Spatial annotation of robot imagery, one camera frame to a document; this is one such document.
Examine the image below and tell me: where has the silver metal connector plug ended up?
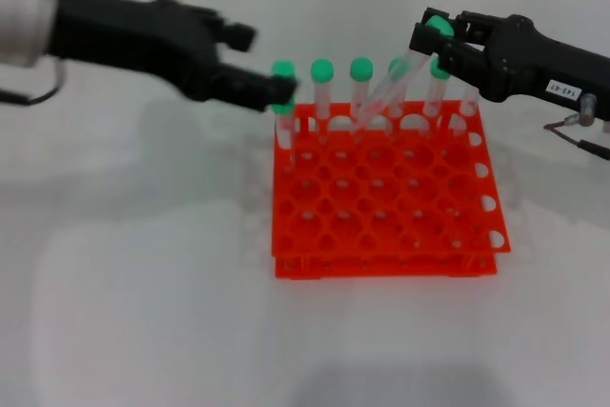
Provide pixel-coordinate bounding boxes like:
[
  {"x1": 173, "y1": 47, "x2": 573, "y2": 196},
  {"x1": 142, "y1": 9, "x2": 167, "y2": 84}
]
[{"x1": 575, "y1": 93, "x2": 600, "y2": 126}]

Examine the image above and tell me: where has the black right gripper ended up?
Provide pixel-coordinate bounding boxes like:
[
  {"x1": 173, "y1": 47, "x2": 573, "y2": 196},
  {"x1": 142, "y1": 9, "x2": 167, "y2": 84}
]
[{"x1": 408, "y1": 6, "x2": 610, "y2": 124}]

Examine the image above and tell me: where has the clear green-capped test tube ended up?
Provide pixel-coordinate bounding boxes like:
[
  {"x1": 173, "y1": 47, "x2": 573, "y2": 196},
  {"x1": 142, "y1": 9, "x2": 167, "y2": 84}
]
[
  {"x1": 272, "y1": 100, "x2": 297, "y2": 174},
  {"x1": 386, "y1": 56, "x2": 414, "y2": 141},
  {"x1": 425, "y1": 55, "x2": 454, "y2": 139},
  {"x1": 352, "y1": 14, "x2": 455, "y2": 136},
  {"x1": 349, "y1": 57, "x2": 375, "y2": 144},
  {"x1": 272, "y1": 58, "x2": 297, "y2": 80},
  {"x1": 310, "y1": 58, "x2": 336, "y2": 146},
  {"x1": 452, "y1": 84, "x2": 481, "y2": 136}
]

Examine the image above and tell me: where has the orange plastic test tube rack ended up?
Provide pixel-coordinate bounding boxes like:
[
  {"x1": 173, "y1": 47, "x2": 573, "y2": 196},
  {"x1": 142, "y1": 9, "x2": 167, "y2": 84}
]
[{"x1": 270, "y1": 99, "x2": 514, "y2": 280}]

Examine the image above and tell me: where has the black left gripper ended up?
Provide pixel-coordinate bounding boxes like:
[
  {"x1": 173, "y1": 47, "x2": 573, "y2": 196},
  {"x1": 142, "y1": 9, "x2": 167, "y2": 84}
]
[{"x1": 51, "y1": 0, "x2": 300, "y2": 116}]

